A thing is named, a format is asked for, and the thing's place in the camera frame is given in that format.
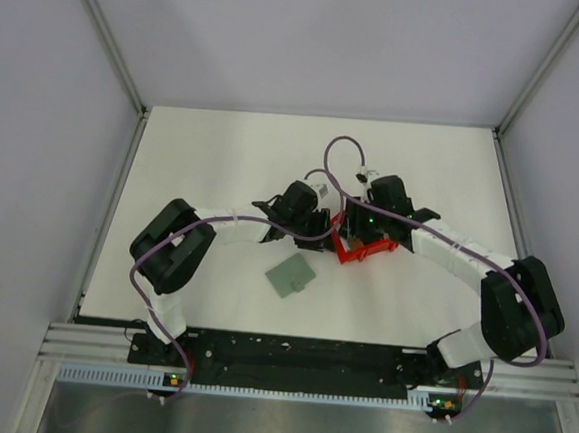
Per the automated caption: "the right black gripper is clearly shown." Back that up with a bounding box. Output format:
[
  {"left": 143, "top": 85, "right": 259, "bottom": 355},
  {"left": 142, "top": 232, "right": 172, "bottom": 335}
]
[{"left": 337, "top": 194, "right": 392, "bottom": 244}]

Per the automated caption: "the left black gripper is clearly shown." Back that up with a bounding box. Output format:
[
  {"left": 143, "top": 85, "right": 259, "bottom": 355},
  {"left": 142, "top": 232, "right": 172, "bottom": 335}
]
[{"left": 287, "top": 205, "right": 338, "bottom": 252}]

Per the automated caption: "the red plastic bin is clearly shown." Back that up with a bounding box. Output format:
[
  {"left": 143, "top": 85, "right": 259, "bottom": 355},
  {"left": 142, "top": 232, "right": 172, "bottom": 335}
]
[{"left": 330, "top": 212, "right": 400, "bottom": 265}]

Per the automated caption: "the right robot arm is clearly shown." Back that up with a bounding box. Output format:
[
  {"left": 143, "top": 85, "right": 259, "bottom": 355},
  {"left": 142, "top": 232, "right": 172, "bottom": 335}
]
[{"left": 345, "top": 169, "right": 565, "bottom": 385}]

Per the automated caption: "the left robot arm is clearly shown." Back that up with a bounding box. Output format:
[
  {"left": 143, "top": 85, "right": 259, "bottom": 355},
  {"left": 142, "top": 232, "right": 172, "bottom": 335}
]
[{"left": 129, "top": 180, "right": 334, "bottom": 364}]

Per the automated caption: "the stack of credit cards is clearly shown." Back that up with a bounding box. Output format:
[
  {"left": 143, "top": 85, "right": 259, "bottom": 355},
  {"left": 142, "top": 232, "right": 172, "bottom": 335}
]
[{"left": 347, "top": 238, "right": 364, "bottom": 251}]

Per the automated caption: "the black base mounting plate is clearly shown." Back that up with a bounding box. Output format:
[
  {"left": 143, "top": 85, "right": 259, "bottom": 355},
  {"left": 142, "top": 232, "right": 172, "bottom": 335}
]
[{"left": 127, "top": 327, "right": 482, "bottom": 399}]

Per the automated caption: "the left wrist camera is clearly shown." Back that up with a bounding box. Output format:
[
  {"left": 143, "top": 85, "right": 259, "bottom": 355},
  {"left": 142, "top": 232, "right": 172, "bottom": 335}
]
[{"left": 310, "top": 182, "right": 329, "bottom": 200}]

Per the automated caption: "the grey slotted cable duct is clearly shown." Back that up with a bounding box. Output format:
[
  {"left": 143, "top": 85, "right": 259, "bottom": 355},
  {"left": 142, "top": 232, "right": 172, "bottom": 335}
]
[{"left": 57, "top": 363, "right": 435, "bottom": 413}]

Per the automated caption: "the aluminium front rail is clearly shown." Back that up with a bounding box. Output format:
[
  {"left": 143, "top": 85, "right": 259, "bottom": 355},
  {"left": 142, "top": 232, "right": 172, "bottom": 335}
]
[{"left": 38, "top": 323, "right": 579, "bottom": 402}]

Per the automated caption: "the right aluminium frame post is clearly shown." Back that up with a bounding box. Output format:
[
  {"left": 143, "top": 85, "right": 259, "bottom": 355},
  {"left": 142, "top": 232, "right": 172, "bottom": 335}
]
[{"left": 494, "top": 1, "right": 579, "bottom": 141}]

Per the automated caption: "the aluminium frame post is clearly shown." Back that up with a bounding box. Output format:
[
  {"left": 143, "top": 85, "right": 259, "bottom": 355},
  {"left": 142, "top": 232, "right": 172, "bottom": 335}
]
[
  {"left": 81, "top": 0, "right": 148, "bottom": 116},
  {"left": 494, "top": 1, "right": 579, "bottom": 141}
]

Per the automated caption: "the left aluminium frame post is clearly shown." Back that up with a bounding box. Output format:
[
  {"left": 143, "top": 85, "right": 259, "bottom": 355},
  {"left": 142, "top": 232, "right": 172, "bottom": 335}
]
[{"left": 81, "top": 0, "right": 148, "bottom": 116}]

